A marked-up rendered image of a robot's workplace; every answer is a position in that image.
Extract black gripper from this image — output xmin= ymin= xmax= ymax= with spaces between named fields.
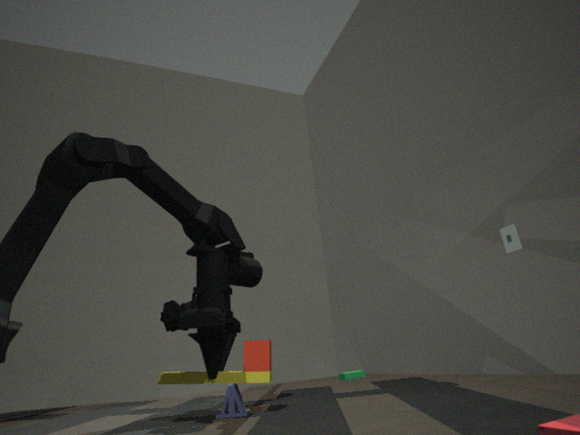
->
xmin=179 ymin=279 xmax=240 ymax=380

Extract green rectangular block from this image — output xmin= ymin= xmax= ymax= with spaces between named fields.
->
xmin=338 ymin=371 xmax=366 ymax=380

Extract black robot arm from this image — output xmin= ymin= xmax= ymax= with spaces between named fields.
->
xmin=0 ymin=132 xmax=263 ymax=363

